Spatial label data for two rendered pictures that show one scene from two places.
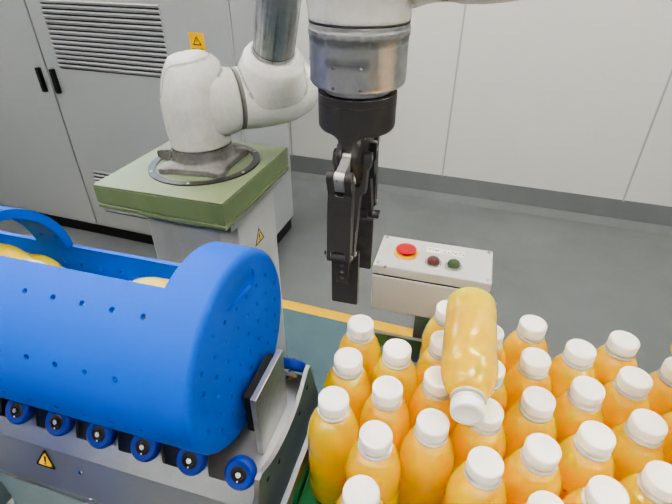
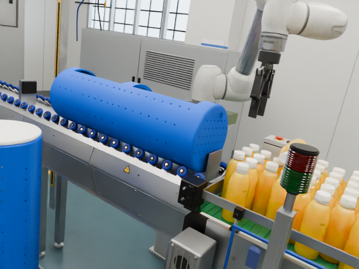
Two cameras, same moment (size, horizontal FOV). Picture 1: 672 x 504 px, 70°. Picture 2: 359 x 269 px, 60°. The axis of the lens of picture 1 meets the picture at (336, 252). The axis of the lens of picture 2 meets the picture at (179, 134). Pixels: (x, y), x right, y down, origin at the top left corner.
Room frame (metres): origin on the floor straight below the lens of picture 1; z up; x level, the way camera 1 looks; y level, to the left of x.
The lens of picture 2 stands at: (-0.70, -0.09, 1.43)
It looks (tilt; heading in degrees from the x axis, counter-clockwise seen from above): 16 degrees down; 17
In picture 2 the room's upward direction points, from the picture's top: 9 degrees clockwise
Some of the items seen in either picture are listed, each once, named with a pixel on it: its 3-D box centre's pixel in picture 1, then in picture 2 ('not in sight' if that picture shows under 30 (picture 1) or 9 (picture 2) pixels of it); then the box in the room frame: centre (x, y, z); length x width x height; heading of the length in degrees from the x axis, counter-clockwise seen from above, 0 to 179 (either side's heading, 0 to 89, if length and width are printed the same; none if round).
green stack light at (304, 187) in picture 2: not in sight; (296, 177); (0.02, -0.16, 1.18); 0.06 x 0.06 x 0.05
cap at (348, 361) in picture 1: (348, 361); (247, 150); (0.46, -0.02, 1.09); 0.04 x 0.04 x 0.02
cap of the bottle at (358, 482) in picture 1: (361, 496); (242, 166); (0.27, -0.03, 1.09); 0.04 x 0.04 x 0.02
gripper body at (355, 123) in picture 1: (356, 134); (267, 64); (0.46, -0.02, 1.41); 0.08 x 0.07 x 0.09; 164
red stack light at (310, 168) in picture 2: not in sight; (301, 159); (0.02, -0.16, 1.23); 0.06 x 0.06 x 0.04
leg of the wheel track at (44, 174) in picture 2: not in sight; (41, 212); (0.70, 1.13, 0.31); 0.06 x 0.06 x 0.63; 74
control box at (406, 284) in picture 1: (431, 279); (287, 152); (0.69, -0.17, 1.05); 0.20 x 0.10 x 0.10; 74
